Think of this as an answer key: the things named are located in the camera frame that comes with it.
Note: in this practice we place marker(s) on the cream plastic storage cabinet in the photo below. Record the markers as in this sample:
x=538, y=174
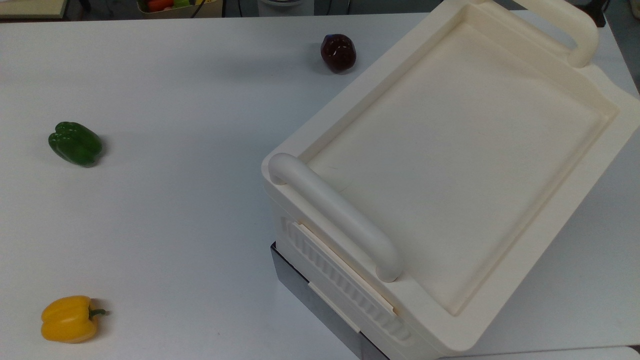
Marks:
x=450, y=165

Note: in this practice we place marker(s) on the dark red bell pepper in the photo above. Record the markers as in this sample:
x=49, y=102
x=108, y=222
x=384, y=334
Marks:
x=338, y=52

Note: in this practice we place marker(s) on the cardboard box of vegetables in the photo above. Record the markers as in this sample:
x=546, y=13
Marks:
x=175, y=6

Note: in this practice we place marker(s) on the green bell pepper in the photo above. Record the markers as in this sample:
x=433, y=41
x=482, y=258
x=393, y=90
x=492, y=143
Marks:
x=75, y=144

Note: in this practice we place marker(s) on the yellow bell pepper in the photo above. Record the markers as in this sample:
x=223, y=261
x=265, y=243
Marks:
x=67, y=320

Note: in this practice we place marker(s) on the tan flat board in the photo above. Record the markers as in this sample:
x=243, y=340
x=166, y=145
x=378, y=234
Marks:
x=30, y=7

